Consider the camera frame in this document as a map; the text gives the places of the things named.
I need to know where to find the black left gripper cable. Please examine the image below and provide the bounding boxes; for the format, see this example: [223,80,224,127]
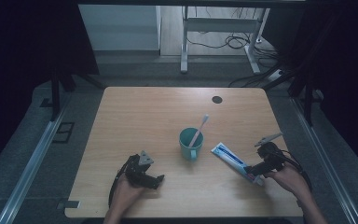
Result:
[107,157,131,209]

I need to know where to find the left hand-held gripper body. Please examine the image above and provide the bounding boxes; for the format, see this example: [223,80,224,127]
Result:
[123,150,157,189]

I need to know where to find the person's right hand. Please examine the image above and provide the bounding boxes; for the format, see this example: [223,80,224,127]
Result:
[263,162,310,202]

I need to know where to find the white cabinet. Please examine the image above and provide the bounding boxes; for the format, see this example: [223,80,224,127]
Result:
[77,4,162,51]

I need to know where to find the teal cup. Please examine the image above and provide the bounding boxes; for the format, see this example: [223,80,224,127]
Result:
[178,127,205,162]

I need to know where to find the black floor bracket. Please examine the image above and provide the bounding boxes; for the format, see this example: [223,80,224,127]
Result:
[52,121,76,145]

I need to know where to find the dark curtain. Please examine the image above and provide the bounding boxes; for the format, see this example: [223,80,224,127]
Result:
[0,0,101,181]
[262,0,358,183]

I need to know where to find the white desk frame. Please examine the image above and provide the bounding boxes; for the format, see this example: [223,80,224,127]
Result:
[180,5,271,75]

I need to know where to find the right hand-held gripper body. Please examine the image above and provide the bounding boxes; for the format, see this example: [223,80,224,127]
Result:
[254,132,286,174]

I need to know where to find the pink toothbrush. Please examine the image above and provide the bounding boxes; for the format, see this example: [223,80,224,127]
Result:
[188,113,211,148]

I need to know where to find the aluminium floor rail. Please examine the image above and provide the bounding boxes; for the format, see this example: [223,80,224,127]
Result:
[0,98,71,224]
[291,97,358,224]

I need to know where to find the person's left hand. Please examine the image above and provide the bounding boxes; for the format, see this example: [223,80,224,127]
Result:
[109,172,147,217]

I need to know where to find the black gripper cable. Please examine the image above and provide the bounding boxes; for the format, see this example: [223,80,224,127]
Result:
[278,148,313,192]
[107,157,131,209]

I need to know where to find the black floor cables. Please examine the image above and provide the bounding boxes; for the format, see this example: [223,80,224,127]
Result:
[186,29,282,89]

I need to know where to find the white power strip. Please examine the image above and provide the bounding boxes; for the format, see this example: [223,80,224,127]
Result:
[266,68,285,83]

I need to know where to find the black metal stand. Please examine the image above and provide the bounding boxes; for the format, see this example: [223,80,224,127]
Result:
[49,60,106,123]
[262,59,316,127]

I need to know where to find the grey floor bracket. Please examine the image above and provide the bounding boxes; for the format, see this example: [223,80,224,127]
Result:
[55,199,82,211]

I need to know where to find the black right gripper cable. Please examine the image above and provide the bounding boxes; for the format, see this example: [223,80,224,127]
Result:
[278,148,313,192]

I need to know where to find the white blue toothpaste tube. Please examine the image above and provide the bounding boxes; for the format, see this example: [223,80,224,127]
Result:
[211,142,266,188]

